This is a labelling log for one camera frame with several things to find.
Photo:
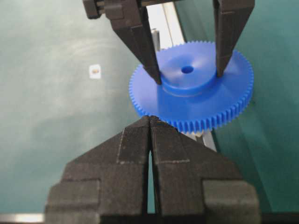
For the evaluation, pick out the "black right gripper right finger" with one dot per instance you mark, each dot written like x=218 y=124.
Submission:
x=196 y=185

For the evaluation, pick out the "small white paper marker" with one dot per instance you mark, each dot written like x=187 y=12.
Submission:
x=95 y=71

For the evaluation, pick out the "black frame rail structure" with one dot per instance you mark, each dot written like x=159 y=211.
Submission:
x=38 y=218

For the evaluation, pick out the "silver aluminium extrusion rail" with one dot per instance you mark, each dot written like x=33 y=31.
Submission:
x=165 y=26

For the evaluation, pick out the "teal table mat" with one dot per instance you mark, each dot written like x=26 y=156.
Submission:
x=51 y=111

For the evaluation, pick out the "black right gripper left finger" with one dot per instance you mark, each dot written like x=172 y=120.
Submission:
x=106 y=185

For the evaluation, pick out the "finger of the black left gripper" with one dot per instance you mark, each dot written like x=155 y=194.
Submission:
x=230 y=18
x=130 y=21

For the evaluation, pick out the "large blue plastic gear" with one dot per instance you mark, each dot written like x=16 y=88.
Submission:
x=191 y=97

